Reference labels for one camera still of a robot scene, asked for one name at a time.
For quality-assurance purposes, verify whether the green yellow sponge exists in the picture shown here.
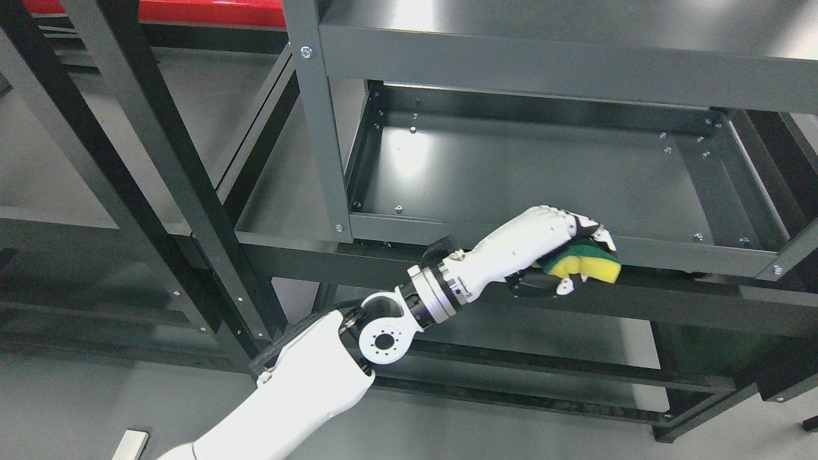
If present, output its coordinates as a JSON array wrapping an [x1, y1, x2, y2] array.
[[534, 239, 622, 284]]

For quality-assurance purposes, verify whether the grey metal shelf unit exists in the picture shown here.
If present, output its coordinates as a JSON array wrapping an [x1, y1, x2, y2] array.
[[283, 1, 816, 282]]

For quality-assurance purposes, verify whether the black metal shelf rack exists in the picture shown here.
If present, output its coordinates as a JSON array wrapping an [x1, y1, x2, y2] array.
[[2, 1, 816, 443]]

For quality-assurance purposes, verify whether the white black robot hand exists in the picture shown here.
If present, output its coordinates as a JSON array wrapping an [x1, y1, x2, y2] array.
[[441, 206, 617, 303]]

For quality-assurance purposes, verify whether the red bin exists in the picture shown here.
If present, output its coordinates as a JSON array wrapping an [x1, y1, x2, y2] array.
[[23, 1, 286, 29]]

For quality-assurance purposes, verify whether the small white block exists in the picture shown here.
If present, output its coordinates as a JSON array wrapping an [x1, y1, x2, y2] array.
[[111, 430, 151, 460]]

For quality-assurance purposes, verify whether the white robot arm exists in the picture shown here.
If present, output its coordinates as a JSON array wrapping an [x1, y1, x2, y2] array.
[[163, 242, 506, 459]]

